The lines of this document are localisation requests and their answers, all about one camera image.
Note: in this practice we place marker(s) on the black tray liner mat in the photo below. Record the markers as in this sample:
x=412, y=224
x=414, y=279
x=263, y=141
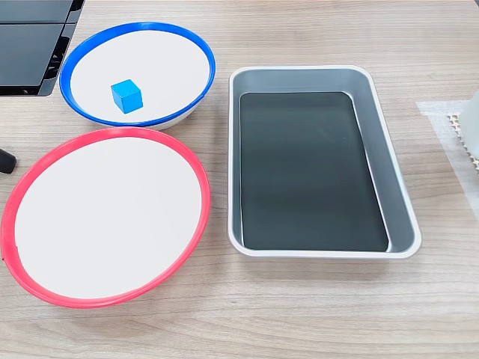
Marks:
x=307, y=172

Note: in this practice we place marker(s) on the translucent white sheet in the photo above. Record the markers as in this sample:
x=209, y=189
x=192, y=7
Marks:
x=441, y=127

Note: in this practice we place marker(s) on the red-rimmed white dish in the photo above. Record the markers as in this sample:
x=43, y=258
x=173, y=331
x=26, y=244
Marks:
x=105, y=217

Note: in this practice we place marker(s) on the black flat panel device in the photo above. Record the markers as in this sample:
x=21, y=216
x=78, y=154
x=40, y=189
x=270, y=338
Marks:
x=26, y=52

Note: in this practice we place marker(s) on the blue cube block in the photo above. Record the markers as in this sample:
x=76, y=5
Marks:
x=127, y=97

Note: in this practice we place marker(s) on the blue-rimmed white dish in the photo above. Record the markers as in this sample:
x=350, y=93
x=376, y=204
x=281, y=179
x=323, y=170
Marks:
x=149, y=67

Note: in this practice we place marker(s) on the silver metal tray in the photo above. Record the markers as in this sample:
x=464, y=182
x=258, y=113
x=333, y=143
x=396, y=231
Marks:
x=381, y=149

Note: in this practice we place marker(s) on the black rounded stand foot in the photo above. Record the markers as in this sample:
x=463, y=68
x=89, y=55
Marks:
x=6, y=161

